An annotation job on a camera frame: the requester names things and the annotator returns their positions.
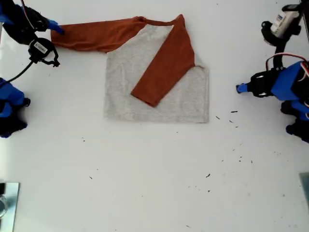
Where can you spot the grey t shirt brown sleeves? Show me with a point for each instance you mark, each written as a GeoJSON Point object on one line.
{"type": "Point", "coordinates": [125, 101]}

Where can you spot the black clamp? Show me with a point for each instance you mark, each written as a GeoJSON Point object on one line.
{"type": "Point", "coordinates": [2, 188]}

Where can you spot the steel base plate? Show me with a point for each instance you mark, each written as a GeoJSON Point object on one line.
{"type": "Point", "coordinates": [12, 207]}

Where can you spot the steel post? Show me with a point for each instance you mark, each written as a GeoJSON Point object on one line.
{"type": "Point", "coordinates": [3, 207]}

